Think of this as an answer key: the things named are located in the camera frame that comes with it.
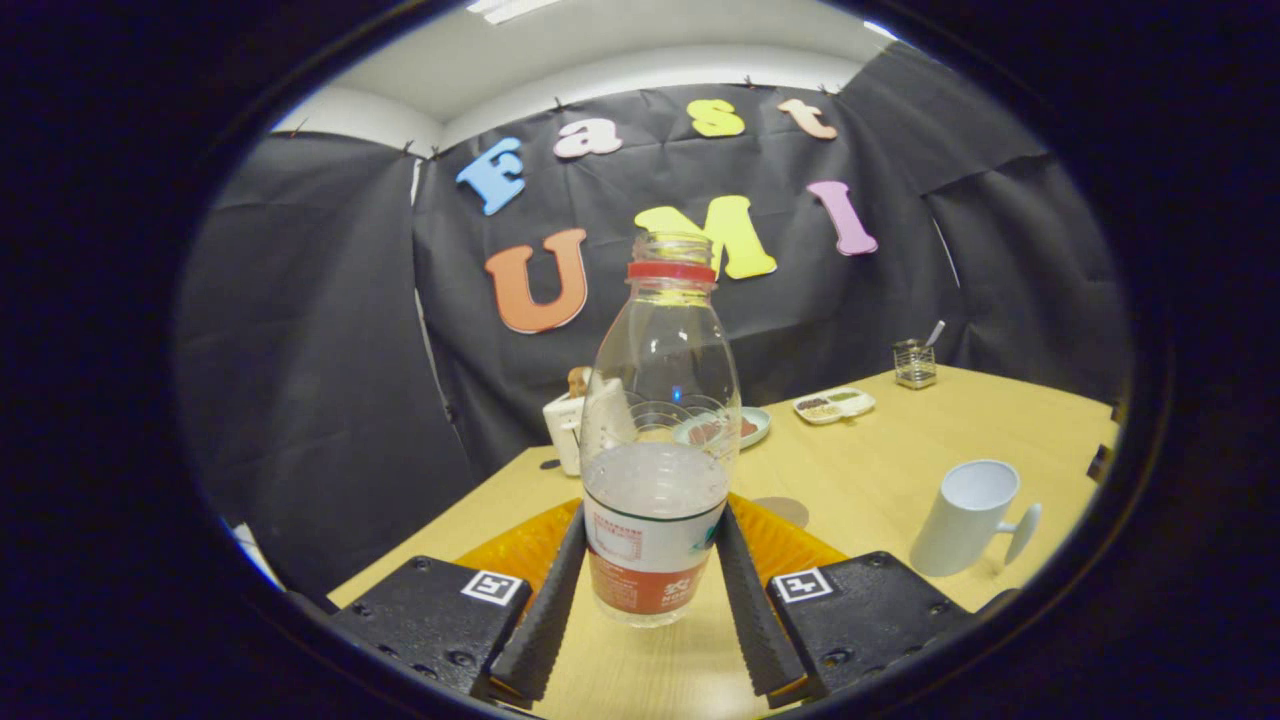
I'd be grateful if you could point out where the clear plastic juice bottle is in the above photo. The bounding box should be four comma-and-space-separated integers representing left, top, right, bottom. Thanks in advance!
580, 232, 742, 628

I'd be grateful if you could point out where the white toaster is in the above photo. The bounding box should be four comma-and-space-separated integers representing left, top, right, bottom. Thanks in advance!
543, 378, 636, 477

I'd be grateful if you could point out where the black backdrop cloth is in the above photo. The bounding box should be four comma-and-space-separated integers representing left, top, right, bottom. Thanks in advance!
175, 40, 1131, 601

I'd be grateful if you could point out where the pale green plate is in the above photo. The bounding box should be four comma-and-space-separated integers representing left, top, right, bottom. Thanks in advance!
672, 405, 772, 451

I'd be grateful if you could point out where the large ceiling light panel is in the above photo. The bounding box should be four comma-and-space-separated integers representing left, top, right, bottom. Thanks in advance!
465, 0, 561, 26

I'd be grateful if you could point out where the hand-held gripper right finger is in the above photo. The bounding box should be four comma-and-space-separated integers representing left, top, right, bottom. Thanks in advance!
715, 493, 976, 709

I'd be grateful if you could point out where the white divided tray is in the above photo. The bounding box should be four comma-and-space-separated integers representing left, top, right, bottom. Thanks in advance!
793, 387, 876, 426

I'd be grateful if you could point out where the round brown coaster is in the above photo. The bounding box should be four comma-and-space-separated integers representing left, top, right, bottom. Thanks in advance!
752, 497, 811, 529

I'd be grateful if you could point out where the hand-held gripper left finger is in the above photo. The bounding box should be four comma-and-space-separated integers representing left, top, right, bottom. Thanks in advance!
330, 497, 588, 706

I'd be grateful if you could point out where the wooden table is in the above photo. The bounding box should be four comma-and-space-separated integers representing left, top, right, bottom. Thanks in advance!
328, 365, 1119, 720

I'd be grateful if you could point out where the white cup with handle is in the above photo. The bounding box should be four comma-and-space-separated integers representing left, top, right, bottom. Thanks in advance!
908, 460, 1042, 578

